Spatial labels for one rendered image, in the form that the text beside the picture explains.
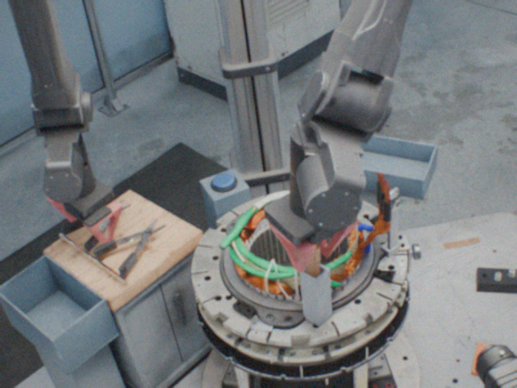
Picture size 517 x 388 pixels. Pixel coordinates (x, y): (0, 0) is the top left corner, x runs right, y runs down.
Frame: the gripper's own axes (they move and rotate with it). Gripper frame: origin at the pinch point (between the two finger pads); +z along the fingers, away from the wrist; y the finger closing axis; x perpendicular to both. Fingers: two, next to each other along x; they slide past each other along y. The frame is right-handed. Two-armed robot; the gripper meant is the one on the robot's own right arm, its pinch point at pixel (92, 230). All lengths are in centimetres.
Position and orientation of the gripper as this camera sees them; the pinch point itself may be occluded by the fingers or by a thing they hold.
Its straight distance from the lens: 123.7
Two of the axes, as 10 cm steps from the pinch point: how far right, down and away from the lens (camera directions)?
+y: 7.5, 3.7, -5.5
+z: 0.9, 7.6, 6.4
